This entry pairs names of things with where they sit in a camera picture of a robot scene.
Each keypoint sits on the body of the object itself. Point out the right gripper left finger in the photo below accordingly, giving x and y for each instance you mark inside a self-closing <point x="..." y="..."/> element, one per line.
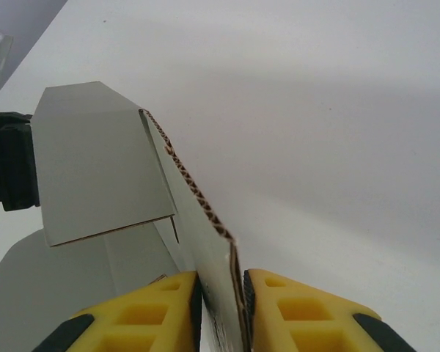
<point x="139" y="315"/>

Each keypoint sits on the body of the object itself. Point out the grey cardboard box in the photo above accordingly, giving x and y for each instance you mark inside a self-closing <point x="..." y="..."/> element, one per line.
<point x="95" y="165"/>

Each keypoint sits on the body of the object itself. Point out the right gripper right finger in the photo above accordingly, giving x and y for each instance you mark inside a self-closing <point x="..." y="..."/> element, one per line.
<point x="308" y="315"/>

